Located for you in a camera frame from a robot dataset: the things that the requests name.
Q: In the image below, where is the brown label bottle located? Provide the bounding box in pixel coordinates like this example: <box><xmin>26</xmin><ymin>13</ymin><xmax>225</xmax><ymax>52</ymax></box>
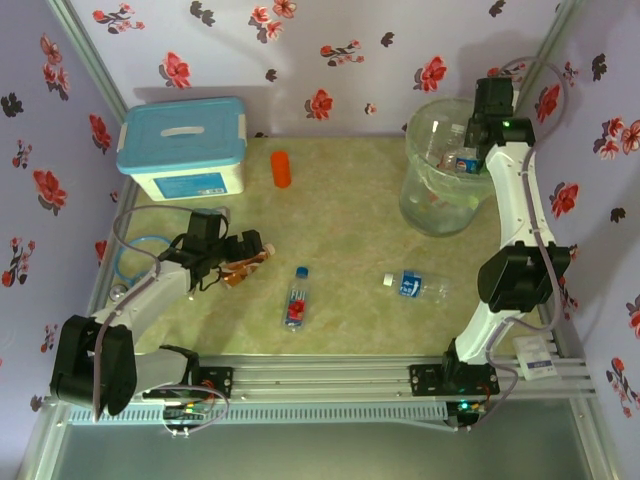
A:
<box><xmin>222</xmin><ymin>243</ymin><xmax>277</xmax><ymax>289</ymax></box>

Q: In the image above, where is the clear Pepsi bottle blue cap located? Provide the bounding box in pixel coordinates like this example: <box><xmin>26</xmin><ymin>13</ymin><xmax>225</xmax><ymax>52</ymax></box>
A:
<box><xmin>438</xmin><ymin>123</ymin><xmax>482</xmax><ymax>176</ymax></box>

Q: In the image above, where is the Fiji water bottle blue cap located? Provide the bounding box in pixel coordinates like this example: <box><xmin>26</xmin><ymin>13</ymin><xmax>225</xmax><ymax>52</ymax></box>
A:
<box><xmin>282</xmin><ymin>266</ymin><xmax>310</xmax><ymax>334</ymax></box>

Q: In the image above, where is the clear bin with green liner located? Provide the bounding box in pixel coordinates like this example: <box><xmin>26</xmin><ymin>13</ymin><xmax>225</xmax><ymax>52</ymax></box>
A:
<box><xmin>398</xmin><ymin>97</ymin><xmax>501</xmax><ymax>238</ymax></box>

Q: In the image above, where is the blue label bottle white cap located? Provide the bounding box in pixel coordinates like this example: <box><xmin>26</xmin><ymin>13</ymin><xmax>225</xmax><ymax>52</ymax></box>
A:
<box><xmin>382</xmin><ymin>269</ymin><xmax>453</xmax><ymax>305</ymax></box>

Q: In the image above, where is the orange plastic cylinder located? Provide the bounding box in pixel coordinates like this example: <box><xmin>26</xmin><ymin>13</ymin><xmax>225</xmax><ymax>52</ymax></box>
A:
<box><xmin>270</xmin><ymin>151</ymin><xmax>293</xmax><ymax>189</ymax></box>

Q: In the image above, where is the white storage box blue lid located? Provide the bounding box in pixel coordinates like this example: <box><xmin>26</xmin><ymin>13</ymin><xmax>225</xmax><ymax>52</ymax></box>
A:
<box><xmin>115</xmin><ymin>96</ymin><xmax>249</xmax><ymax>203</ymax></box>

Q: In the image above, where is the small green circuit board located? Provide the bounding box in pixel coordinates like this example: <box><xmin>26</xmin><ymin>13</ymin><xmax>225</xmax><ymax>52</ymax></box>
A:
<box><xmin>163</xmin><ymin>405</ymin><xmax>210</xmax><ymax>422</ymax></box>

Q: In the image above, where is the white packet with blue label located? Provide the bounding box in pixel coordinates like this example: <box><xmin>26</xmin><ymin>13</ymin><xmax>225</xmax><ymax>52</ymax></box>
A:
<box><xmin>513</xmin><ymin>335</ymin><xmax>557</xmax><ymax>381</ymax></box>

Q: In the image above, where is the aluminium corner post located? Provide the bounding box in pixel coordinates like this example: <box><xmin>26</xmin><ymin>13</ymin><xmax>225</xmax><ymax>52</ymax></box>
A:
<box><xmin>522</xmin><ymin>0</ymin><xmax>585</xmax><ymax>86</ymax></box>
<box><xmin>47</xmin><ymin>0</ymin><xmax>129</xmax><ymax>124</ymax></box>

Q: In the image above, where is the aluminium side rail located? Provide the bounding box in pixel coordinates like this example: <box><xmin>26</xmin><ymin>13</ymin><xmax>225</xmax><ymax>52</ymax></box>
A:
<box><xmin>54</xmin><ymin>177</ymin><xmax>141</xmax><ymax>366</ymax></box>
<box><xmin>503</xmin><ymin>179</ymin><xmax>587</xmax><ymax>360</ymax></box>

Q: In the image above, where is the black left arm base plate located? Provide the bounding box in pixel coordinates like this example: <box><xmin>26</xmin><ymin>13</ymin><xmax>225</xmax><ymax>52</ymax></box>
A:
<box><xmin>142</xmin><ymin>366</ymin><xmax>235</xmax><ymax>401</ymax></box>

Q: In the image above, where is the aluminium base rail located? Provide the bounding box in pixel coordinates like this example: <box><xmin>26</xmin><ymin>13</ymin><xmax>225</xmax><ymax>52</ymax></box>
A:
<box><xmin>42</xmin><ymin>353</ymin><xmax>599</xmax><ymax>404</ymax></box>

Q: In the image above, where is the lavender left arm cable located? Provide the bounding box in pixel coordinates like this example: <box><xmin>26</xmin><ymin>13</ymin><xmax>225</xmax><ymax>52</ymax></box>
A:
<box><xmin>91</xmin><ymin>204</ymin><xmax>231</xmax><ymax>436</ymax></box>

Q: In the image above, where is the lavender arm cable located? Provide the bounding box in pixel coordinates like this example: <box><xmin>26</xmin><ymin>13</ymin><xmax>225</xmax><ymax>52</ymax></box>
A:
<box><xmin>449</xmin><ymin>55</ymin><xmax>574</xmax><ymax>434</ymax></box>
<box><xmin>91</xmin><ymin>204</ymin><xmax>231</xmax><ymax>436</ymax></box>

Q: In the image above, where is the grey slotted cable duct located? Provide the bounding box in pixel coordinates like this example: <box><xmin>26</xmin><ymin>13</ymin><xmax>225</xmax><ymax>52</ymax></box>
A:
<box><xmin>67</xmin><ymin>401</ymin><xmax>449</xmax><ymax>426</ymax></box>

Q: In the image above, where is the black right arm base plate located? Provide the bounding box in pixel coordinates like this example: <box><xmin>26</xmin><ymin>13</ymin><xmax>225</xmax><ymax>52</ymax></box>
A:
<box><xmin>408</xmin><ymin>363</ymin><xmax>501</xmax><ymax>399</ymax></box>

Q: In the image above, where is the lavender right arm cable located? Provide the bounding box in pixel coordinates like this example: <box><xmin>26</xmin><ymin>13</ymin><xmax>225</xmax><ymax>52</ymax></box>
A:
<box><xmin>449</xmin><ymin>55</ymin><xmax>574</xmax><ymax>434</ymax></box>

